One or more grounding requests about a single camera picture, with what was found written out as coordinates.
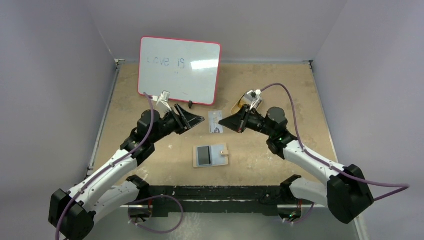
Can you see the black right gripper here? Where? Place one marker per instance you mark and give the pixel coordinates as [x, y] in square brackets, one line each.
[245, 120]

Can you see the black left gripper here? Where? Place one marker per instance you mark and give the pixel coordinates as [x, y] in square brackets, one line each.
[190, 120]

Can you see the white credit card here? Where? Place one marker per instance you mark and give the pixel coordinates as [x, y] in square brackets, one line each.
[213, 121]

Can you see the black credit card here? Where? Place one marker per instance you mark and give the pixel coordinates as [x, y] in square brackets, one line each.
[203, 154]

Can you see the beige card holder wallet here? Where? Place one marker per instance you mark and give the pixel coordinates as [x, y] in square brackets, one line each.
[219, 155]

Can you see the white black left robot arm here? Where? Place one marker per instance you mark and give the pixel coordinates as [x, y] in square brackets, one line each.
[75, 212]

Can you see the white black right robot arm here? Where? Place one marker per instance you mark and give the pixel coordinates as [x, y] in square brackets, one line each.
[342, 189]

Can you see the beige oval card tray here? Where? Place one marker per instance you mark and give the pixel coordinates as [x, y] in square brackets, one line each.
[236, 108]

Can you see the pink framed whiteboard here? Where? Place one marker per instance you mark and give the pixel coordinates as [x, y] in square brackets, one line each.
[187, 69]

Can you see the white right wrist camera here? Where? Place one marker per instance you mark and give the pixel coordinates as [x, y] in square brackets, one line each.
[256, 98]

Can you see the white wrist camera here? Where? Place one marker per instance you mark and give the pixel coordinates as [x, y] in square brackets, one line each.
[256, 98]
[162, 101]

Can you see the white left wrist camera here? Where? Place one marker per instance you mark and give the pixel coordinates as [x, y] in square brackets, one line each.
[162, 101]

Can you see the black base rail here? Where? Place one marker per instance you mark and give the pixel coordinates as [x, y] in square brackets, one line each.
[268, 200]

